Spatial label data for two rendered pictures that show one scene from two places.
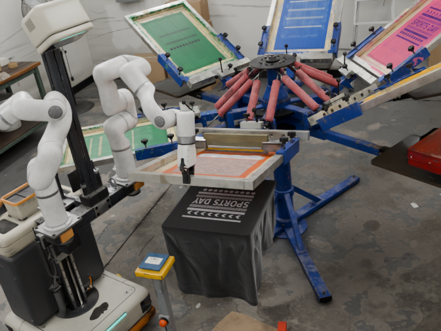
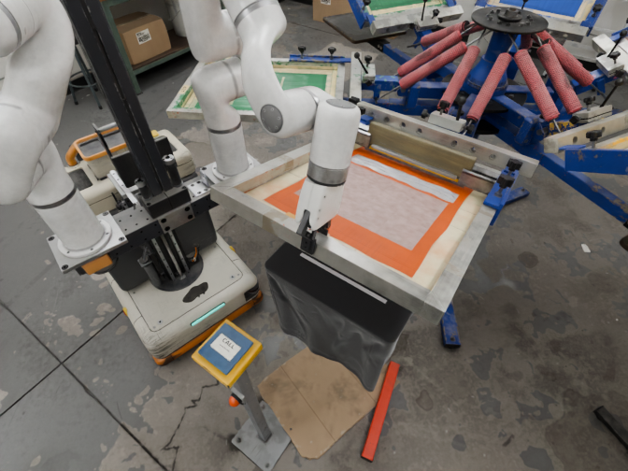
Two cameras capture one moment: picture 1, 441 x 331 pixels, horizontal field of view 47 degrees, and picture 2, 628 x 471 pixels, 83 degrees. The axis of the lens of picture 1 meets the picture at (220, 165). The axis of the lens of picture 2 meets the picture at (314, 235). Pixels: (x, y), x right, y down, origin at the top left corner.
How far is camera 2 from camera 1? 1.48 m
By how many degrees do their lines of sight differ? 23
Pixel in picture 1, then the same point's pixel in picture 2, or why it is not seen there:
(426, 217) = (596, 269)
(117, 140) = (214, 114)
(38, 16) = not seen: outside the picture
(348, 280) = (483, 325)
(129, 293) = (235, 279)
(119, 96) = (221, 24)
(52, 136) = (14, 92)
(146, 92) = (256, 30)
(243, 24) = not seen: outside the picture
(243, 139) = (432, 153)
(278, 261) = not seen: hidden behind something
